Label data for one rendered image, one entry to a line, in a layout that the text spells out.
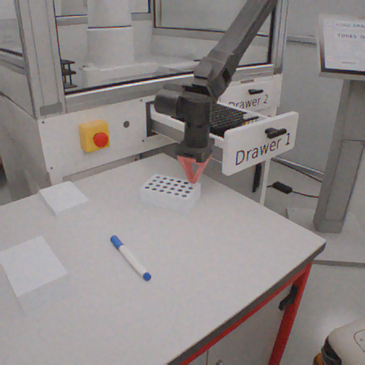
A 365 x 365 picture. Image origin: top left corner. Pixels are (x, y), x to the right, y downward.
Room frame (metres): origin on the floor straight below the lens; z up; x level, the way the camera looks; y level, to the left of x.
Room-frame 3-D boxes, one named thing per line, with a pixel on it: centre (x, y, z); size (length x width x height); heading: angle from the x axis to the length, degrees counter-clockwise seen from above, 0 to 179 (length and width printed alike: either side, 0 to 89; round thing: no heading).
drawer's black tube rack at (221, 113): (0.95, -0.10, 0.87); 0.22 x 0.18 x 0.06; 39
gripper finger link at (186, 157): (0.70, -0.04, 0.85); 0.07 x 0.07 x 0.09; 69
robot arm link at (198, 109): (0.70, -0.04, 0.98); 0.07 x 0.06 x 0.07; 58
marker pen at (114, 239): (0.47, 0.09, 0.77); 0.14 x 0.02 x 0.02; 36
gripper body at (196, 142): (0.70, -0.04, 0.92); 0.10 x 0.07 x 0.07; 159
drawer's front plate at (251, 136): (0.80, -0.22, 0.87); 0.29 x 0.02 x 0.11; 129
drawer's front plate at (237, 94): (1.24, -0.27, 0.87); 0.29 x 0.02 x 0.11; 129
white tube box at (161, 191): (0.69, 0.02, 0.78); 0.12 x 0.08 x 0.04; 66
